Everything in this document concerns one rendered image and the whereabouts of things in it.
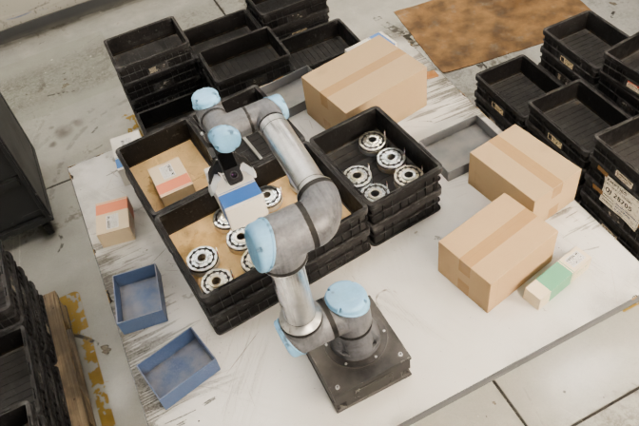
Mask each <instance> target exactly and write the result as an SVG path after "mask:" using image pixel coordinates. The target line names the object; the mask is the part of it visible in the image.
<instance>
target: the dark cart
mask: <svg viewBox="0 0 639 426"><path fill-rule="evenodd" d="M53 220H54V219H53V215H52V211H51V207H50V204H49V200H48V194H47V191H46V187H45V184H44V180H43V176H42V172H41V169H40V165H39V162H38V159H37V155H36V151H35V148H34V147H33V145H32V143H31V142H30V140H29V138H28V136H27V134H26V133H25V131H24V129H23V128H22V127H21V125H20V124H19V122H18V120H17V119H16V117H15V115H14V114H13V112H12V110H11V109H10V106H9V105H8V103H7V101H6V100H5V98H4V96H3V95H2V93H1V91H0V240H1V241H4V240H6V239H9V238H11V237H14V236H16V235H18V234H21V233H23V232H26V231H28V230H31V229H32V228H34V227H37V226H39V225H43V227H44V228H45V230H47V232H48V234H49V235H50V234H52V233H54V232H55V231H54V229H53V226H52V223H51V222H50V221H53Z"/></svg>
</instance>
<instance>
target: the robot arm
mask: <svg viewBox="0 0 639 426"><path fill-rule="evenodd" d="M191 101H192V105H193V109H194V110H195V113H196V116H197V119H198V122H199V125H200V128H201V130H202V132H201V133H200V134H201V136H203V137H204V139H205V141H206V144H207V145H206V146H205V147H206V150H207V153H208V156H209V159H210V161H211V162H212V163H213V165H212V166H211V167H210V168H209V170H208V172H207V173H206V179H207V182H208V191H209V193H210V195H211V197H212V196H214V195H215V194H216V192H215V191H216V189H217V184H218V182H219V181H220V180H221V178H222V177H221V175H220V174H219V173H224V176H225V178H226V179H227V181H228V183H229V184H230V185H234V184H237V183H240V182H242V181H243V175H242V171H245V172H247V174H248V175H251V176H252V177H253V178H257V174H256V171H255V170H254V168H253V166H252V165H251V164H250V163H249V161H248V160H247V158H246V157H245V156H243V155H240V154H238V153H236V152H235V149H236V148H237V147H239V145H240V144H241V140H242V138H243V137H245V136H248V135H250V134H253V133H255V132H257V131H259V132H260V133H261V135H262V137H263V138H264V140H265V141H266V142H267V144H268V145H269V147H270V149H271V150H272V152H273V154H274V155H275V157H276V158H277V160H278V162H279V163H280V165H281V167H282V169H283V170H284V172H285V174H286V175H287V177H288V179H289V180H290V182H291V184H292V185H293V186H294V187H295V189H296V191H297V192H298V195H297V200H298V201H297V202H295V203H292V204H289V205H287V206H286V207H284V208H282V209H279V210H277V211H275V212H273V213H270V214H268V215H266V216H264V217H259V218H257V219H256V220H255V221H253V222H252V223H249V224H248V225H247V226H246V227H245V229H244V238H245V243H246V246H247V248H248V253H249V255H250V258H251V260H252V262H253V264H254V266H255V267H256V269H257V270H258V271H259V272H260V273H266V274H267V275H269V276H271V279H272V282H273V285H274V288H275V291H276V294H277V297H278V300H279V303H280V306H281V311H280V314H279V317H278V318H277V319H276V320H275V321H274V325H275V328H276V330H277V332H278V334H279V336H280V338H281V341H282V342H283V344H284V346H285V348H286V349H287V351H288V353H289V354H290V355H291V356H292V357H294V358H297V357H299V356H301V355H305V354H307V353H308V352H310V351H312V350H314V349H316V348H318V347H320V346H322V345H323V344H325V343H327V342H329V341H330V344H331V347H332V350H333V351H334V352H335V354H336V355H337V356H339V357H340V358H343V359H346V360H350V361H359V360H363V359H366V358H369V357H370V356H372V355H373V354H374V353H375V352H376V350H377V349H378V347H379V345H380V340H381V335H380V330H379V327H378V324H377V323H376V321H375V320H374V319H373V318H372V315H371V309H370V300H369V298H368V295H367V293H366V291H365V289H364V288H363V287H362V286H361V285H360V284H358V283H357V282H353V281H337V282H334V283H333V284H331V285H330V286H329V287H328V289H327V291H326V293H325V296H324V297H323V298H320V299H318V300H313V298H312V294H311V290H310V286H309V282H308V279H307V275H306V271H305V267H304V265H306V263H307V259H308V252H310V251H312V250H314V249H317V248H319V247H321V246H323V245H325V244H327V243H328V242H329V241H330V240H331V239H332V238H333V237H334V236H335V234H336V233H337V231H338V229H339V225H340V221H341V215H342V204H341V198H340V194H339V191H338V189H337V187H336V186H335V184H334V183H333V181H332V180H331V179H330V178H328V177H325V176H323V174H322V173H321V171H320V169H319V168H318V166H317V165H316V163H315V162H314V160H313V159H312V157H311V156H310V154H309V153H308V151H307V150H306V148H305V147H304V145H303V144H302V142H301V141H300V139H299V137H298V136H297V134H296V133H295V131H294V130H293V128H292V127H291V126H290V125H289V123H288V122H287V120H286V119H288V117H289V111H288V108H287V105H286V103H285V102H284V100H283V98H282V97H281V96H280V95H279V94H274V95H271V96H268V97H263V98H262V99H261V100H259V101H257V102H254V103H252V104H249V105H247V106H243V107H240V108H238V109H235V110H233V111H230V112H228V113H227V112H226V111H225V109H224V108H223V105H222V102H221V97H220V96H219V93H218V91H217V90H216V89H214V88H212V87H203V88H201V89H198V90H197V91H195V92H194V93H193V95H192V97H191ZM208 147H210V148H208ZM218 172H219V173H218Z"/></svg>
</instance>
